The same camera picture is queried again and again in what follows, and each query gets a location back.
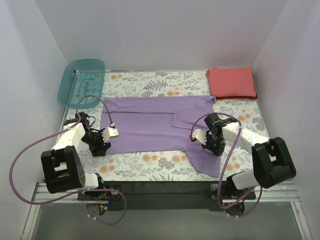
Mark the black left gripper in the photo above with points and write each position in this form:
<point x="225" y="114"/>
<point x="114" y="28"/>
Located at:
<point x="100" y="146"/>

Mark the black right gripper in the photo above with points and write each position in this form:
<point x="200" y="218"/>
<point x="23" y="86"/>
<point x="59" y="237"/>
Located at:
<point x="216" y="148"/>

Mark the purple t shirt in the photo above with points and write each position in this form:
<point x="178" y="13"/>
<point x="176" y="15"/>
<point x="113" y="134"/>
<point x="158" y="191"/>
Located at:
<point x="154" y="124"/>

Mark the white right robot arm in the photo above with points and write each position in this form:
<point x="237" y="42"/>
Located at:
<point x="272" y="163"/>

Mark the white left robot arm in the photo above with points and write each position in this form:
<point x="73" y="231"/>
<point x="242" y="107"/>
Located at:
<point x="62" y="167"/>

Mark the floral patterned table mat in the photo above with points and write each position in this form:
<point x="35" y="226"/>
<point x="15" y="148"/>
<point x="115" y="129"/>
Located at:
<point x="163" y="165"/>

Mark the teal plastic bin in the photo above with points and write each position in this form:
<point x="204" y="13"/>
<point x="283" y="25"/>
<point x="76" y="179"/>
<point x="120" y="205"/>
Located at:
<point x="82" y="83"/>

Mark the folded red t shirt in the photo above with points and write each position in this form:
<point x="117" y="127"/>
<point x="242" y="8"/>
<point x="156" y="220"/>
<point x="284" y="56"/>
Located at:
<point x="231" y="83"/>

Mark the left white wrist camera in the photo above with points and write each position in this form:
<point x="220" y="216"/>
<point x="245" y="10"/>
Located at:
<point x="109" y="133"/>

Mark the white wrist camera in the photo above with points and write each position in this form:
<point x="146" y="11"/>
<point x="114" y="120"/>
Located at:
<point x="109" y="133"/>
<point x="199" y="135"/>

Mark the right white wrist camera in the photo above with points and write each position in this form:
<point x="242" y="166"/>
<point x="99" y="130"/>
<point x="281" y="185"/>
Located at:
<point x="199" y="135"/>

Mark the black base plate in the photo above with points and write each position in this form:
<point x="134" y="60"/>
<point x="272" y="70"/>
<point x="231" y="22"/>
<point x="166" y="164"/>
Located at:
<point x="163" y="203"/>

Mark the aluminium frame rail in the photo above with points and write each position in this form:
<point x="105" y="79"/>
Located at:
<point x="283" y="192"/>

